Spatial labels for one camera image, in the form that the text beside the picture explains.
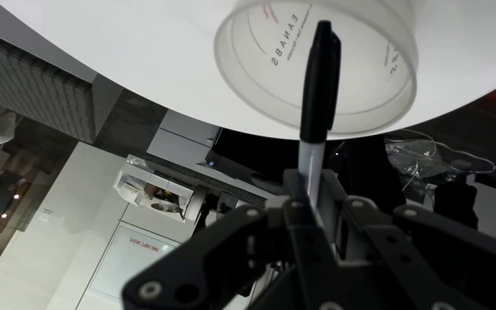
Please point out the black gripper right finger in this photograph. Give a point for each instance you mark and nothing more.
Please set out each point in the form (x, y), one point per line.
(430, 263)

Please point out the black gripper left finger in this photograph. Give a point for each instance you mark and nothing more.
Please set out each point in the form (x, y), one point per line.
(228, 258)

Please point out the black capped grey pen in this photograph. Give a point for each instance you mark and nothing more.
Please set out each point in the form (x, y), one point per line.
(320, 106)

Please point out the clear plastic measuring cup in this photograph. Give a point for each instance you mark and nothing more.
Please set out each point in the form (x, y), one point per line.
(349, 63)

